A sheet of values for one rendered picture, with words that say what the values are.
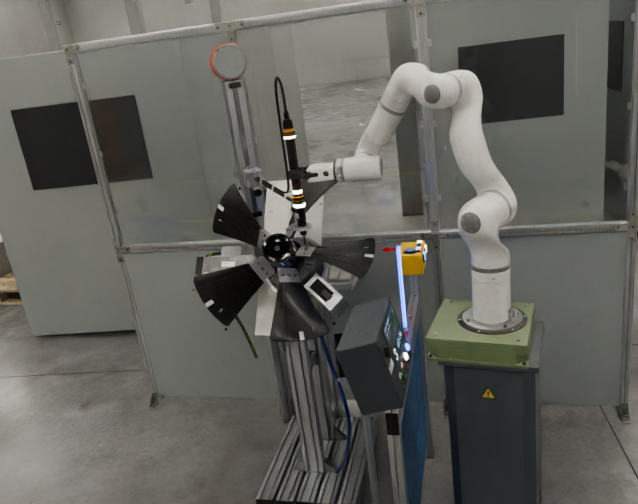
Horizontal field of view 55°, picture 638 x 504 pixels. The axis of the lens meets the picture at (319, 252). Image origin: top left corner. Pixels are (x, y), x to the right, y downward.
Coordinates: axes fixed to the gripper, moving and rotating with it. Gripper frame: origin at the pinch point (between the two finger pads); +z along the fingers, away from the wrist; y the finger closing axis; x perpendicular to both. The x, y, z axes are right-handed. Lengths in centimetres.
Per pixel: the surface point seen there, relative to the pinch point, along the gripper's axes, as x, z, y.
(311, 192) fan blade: -11.2, -1.3, 14.0
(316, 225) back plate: -29.5, 2.6, 29.0
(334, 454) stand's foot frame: -141, 6, 21
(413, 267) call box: -47, -38, 21
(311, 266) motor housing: -38.6, 0.1, 5.1
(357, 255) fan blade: -31.8, -20.1, -2.2
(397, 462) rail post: -82, -37, -54
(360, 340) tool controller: -24, -35, -80
